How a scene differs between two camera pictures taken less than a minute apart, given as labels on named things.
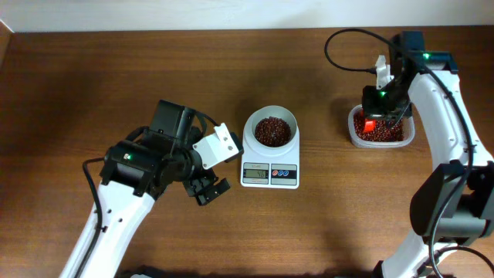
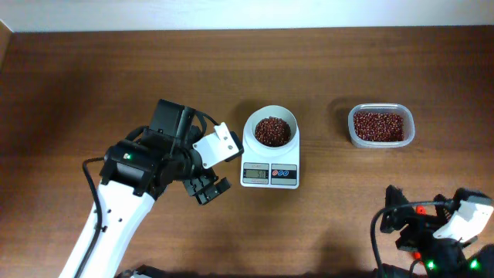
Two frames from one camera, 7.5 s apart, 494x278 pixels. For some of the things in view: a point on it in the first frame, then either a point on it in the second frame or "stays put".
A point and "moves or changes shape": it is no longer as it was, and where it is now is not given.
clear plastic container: [375, 131] stays put
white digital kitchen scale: [278, 173] stays put
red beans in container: [384, 131] stays put
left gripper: [195, 188] stays put
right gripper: [384, 114] -> [411, 226]
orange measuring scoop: [370, 125] moves or changes shape
